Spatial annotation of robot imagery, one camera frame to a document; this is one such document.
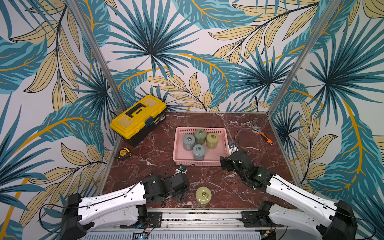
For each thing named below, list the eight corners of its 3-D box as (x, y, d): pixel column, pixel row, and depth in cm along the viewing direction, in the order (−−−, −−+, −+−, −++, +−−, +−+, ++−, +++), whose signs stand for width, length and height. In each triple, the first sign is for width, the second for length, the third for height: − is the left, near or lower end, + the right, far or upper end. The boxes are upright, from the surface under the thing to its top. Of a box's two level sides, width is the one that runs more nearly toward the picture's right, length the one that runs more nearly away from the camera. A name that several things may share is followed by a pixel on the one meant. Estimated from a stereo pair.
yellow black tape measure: (120, 159, 96) (118, 156, 93) (123, 151, 100) (121, 148, 97) (130, 159, 96) (128, 156, 93) (132, 151, 100) (131, 148, 97)
